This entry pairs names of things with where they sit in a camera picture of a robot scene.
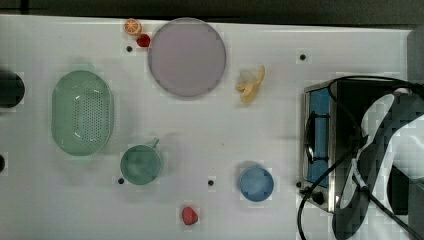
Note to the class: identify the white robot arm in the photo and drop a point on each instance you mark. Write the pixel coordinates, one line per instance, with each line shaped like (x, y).
(384, 124)

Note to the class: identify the toaster oven with blue door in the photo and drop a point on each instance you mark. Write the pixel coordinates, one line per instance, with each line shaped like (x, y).
(333, 134)

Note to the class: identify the peeled toy banana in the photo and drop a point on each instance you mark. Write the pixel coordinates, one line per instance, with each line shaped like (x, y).
(249, 90)

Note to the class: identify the grey round plate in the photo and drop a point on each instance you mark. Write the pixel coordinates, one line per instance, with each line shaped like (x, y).
(187, 57)

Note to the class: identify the blue cup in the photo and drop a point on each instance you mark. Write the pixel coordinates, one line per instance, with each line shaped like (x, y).
(256, 184)

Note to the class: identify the red toy strawberry front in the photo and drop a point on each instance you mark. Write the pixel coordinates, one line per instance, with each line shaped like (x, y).
(189, 216)

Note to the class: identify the red toy strawberry near plate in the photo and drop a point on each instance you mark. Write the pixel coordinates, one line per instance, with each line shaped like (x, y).
(144, 40)

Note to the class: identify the toy orange slice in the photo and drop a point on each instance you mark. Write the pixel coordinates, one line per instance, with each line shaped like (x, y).
(133, 27)

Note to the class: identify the green oval colander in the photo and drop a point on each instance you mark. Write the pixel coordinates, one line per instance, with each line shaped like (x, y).
(82, 113)

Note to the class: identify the large black round pan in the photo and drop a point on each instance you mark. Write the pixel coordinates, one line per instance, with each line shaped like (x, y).
(12, 89)

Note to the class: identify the small black round pot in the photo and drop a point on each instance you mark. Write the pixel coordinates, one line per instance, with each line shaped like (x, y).
(2, 163)

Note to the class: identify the green mug with handle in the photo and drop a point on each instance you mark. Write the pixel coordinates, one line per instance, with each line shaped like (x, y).
(141, 164)

